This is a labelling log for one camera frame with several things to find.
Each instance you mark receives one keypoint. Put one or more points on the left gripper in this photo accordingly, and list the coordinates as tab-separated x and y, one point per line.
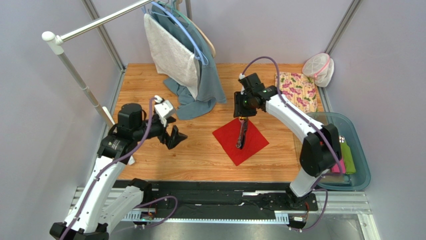
176	137

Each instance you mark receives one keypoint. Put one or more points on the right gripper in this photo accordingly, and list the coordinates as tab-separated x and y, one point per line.
240	110

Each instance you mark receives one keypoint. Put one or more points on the red paper napkin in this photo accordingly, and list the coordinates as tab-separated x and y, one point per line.
227	136

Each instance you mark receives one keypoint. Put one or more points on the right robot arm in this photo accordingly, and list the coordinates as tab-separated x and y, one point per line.
320	149

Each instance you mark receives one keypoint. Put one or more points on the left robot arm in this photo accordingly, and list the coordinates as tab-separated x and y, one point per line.
90	219

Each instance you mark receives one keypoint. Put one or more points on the blue-grey shirt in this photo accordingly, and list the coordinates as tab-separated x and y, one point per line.
210	90

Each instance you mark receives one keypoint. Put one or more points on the floral placemat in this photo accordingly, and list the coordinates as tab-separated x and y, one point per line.
300	90

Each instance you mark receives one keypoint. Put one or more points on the blue plastic hanger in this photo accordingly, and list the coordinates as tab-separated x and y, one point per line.
198	53

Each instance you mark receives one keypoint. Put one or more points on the white towel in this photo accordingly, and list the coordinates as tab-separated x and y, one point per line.
171	57

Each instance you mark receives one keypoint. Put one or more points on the white mesh laundry bag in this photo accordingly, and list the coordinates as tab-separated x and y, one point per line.
320	68

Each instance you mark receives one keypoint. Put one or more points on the wooden hanger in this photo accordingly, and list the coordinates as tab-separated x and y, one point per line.
188	17

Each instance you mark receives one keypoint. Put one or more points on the teal plastic bin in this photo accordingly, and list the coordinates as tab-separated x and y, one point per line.
345	182

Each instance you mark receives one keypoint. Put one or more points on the green hanger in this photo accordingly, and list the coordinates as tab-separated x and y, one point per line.
172	7

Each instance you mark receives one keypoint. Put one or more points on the white clothes rack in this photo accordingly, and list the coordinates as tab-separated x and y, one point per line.
55	43

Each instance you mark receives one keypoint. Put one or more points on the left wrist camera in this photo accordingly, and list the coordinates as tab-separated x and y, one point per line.
164	109

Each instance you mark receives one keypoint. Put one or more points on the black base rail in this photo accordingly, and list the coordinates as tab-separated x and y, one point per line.
222	200

